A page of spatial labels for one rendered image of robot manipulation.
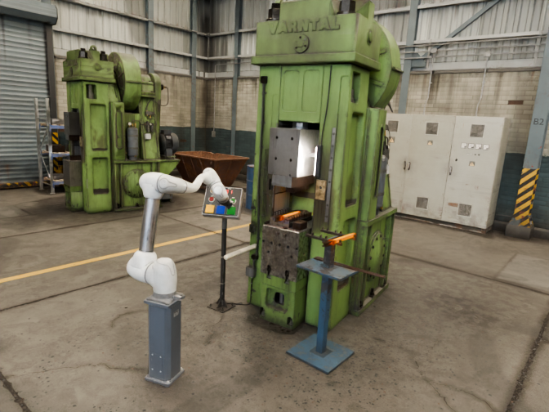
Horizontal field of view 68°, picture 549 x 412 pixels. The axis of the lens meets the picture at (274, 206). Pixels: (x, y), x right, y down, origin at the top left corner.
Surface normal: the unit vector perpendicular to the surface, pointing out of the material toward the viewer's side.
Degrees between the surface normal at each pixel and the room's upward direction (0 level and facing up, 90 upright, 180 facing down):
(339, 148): 90
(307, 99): 90
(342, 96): 90
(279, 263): 90
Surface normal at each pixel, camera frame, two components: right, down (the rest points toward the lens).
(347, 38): -0.54, 0.14
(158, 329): -0.35, 0.18
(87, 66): 0.65, 0.18
